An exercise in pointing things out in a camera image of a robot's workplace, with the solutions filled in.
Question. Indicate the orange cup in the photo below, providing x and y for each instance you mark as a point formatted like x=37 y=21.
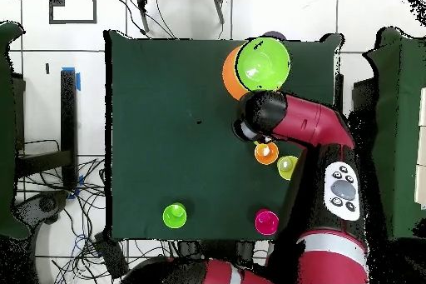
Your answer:
x=266 y=154

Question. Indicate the large orange bowl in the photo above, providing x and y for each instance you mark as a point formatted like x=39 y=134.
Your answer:
x=229 y=77

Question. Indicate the green bowl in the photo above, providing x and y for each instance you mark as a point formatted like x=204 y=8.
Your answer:
x=263 y=64

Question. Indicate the purple bowl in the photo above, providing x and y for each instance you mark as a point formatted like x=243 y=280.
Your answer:
x=274 y=34

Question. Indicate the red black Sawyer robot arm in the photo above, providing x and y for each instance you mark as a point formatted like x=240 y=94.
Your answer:
x=309 y=120

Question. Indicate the dark green tablecloth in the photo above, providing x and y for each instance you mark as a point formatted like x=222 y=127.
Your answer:
x=166 y=130

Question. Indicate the yellow cup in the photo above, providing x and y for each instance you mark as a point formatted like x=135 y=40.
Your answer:
x=287 y=167

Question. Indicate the green cup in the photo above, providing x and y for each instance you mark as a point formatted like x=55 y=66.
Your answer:
x=174 y=216

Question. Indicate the pink cup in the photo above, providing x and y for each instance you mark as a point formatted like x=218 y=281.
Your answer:
x=267 y=223

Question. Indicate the blue tape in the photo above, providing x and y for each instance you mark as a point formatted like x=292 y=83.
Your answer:
x=78 y=82

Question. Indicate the black stand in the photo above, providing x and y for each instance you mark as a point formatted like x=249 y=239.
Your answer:
x=68 y=114

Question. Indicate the black power box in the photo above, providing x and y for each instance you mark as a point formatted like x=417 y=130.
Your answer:
x=111 y=255

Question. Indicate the small black object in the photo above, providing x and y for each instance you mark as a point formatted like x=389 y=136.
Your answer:
x=47 y=68

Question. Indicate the dark grey chair base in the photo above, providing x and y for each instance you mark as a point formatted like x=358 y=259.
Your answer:
x=43 y=205

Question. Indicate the green cloth covered table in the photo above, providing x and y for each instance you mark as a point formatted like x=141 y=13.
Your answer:
x=8 y=130
x=399 y=97

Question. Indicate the white box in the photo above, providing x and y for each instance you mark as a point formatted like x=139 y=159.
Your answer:
x=422 y=147

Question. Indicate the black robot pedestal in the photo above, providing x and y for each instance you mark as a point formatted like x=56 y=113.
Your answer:
x=216 y=249

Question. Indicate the black post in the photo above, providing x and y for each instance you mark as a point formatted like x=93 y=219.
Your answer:
x=338 y=87

